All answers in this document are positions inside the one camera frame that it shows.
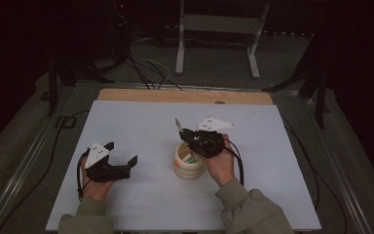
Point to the metal floor rail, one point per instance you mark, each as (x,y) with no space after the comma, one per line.
(344,182)
(19,177)

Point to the clear pen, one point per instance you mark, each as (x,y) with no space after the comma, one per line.
(178,123)

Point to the person's right hand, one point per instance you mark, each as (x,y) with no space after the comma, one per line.
(220,165)

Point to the cream ribbed pen holder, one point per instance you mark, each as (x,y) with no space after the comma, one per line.
(188,172)

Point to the white pen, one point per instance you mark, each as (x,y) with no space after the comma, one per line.
(186,158)

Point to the black tripod stand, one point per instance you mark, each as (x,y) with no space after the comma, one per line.
(320,97)
(52,84)

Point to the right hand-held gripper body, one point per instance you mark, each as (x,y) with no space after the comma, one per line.
(207,144)

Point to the person's left hand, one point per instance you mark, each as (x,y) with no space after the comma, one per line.
(94,190)

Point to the dark equipment with red light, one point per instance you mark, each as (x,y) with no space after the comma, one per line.
(120,22)

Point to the white metal stand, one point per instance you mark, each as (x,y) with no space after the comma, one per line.
(222,24)

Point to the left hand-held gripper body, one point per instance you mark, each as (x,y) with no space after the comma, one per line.
(107,172)

